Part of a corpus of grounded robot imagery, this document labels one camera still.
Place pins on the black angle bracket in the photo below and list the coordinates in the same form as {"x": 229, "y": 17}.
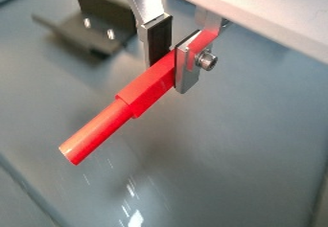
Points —
{"x": 99, "y": 29}

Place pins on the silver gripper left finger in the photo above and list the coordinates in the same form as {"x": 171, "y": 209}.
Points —
{"x": 153, "y": 24}

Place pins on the red peg object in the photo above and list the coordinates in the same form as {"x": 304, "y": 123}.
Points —
{"x": 132, "y": 101}

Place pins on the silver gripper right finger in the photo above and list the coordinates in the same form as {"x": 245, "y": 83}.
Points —
{"x": 193, "y": 51}

